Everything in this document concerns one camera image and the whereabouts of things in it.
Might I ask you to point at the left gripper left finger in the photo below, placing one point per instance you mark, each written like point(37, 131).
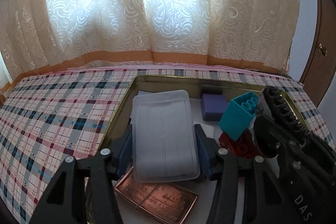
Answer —
point(64, 199)

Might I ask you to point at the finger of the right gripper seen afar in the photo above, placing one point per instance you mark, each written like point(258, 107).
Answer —
point(294, 142)

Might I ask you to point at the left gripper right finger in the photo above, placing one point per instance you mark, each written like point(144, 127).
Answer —
point(217, 164)

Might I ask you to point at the red toy brick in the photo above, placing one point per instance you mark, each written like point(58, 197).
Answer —
point(243, 147)

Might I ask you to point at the black hair clip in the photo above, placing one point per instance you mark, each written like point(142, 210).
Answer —
point(274, 106)

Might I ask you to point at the teal plastic block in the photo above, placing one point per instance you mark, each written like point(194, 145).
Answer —
point(238, 115)

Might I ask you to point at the purple box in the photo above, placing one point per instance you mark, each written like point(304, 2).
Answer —
point(213, 107)

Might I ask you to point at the copper metal card case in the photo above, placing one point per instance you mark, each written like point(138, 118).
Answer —
point(163, 201)

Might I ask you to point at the translucent plastic box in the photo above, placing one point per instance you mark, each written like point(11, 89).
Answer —
point(164, 142)

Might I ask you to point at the plaid tablecloth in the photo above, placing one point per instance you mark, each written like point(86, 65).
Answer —
point(48, 117)

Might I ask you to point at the gold metal tray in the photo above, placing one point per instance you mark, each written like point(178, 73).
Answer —
point(156, 84)

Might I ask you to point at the brass door knob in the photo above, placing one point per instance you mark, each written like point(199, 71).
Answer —
point(322, 50)

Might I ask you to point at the cream orange patterned curtain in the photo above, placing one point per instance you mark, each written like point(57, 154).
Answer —
point(44, 36)

